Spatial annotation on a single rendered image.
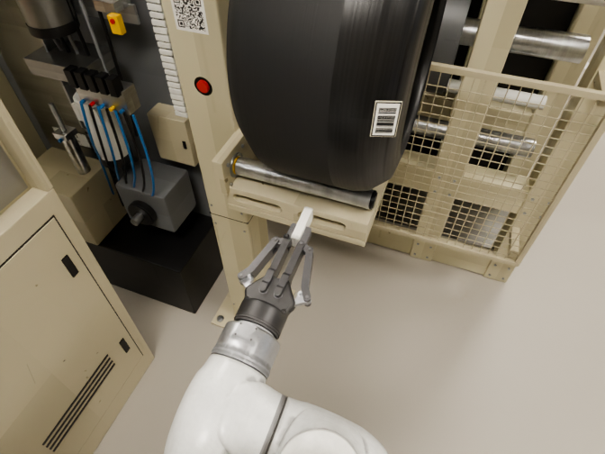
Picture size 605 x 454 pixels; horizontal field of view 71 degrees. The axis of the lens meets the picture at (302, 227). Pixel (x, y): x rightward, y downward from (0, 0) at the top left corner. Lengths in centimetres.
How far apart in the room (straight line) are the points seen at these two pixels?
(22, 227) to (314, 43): 75
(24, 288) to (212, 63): 66
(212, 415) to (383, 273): 146
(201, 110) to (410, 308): 121
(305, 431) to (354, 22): 53
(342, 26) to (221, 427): 55
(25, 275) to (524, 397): 163
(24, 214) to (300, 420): 76
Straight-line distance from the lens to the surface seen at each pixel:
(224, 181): 102
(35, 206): 112
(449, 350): 183
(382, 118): 67
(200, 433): 59
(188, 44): 101
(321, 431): 57
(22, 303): 118
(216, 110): 106
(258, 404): 60
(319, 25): 65
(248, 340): 62
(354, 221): 97
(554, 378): 194
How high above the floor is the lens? 157
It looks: 48 degrees down
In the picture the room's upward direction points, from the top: straight up
